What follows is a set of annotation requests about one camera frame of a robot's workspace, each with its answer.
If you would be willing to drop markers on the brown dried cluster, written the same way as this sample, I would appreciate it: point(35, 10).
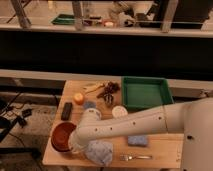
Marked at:
point(107, 93)

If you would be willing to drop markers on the blue small cup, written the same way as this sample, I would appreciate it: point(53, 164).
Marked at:
point(89, 104)

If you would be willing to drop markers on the far green tray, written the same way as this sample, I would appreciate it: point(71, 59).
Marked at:
point(63, 19)

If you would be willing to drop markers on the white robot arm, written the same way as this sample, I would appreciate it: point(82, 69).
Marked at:
point(193, 119)

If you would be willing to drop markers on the white cup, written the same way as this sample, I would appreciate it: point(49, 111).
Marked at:
point(119, 111)

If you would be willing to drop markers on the orange round fruit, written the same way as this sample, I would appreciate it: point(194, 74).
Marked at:
point(78, 98)

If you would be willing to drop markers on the grey-blue crumpled cloth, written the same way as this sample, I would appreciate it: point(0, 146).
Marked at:
point(99, 152)

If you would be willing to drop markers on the yellow banana toy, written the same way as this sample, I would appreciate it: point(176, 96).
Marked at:
point(92, 87)

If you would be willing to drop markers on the green plastic tray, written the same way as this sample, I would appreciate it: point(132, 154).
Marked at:
point(139, 93)

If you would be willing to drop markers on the silver fork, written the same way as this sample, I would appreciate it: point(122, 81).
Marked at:
point(125, 157)

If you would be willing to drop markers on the red-brown bowl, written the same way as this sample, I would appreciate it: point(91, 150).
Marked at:
point(60, 136)

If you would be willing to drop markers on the wooden table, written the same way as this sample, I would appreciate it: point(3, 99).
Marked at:
point(164, 148)

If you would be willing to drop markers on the blue sponge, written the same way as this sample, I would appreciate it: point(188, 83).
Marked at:
point(140, 140)

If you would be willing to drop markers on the far red-white object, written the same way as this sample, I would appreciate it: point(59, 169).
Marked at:
point(108, 23)

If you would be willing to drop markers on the black rectangular block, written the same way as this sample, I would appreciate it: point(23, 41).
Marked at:
point(67, 109)

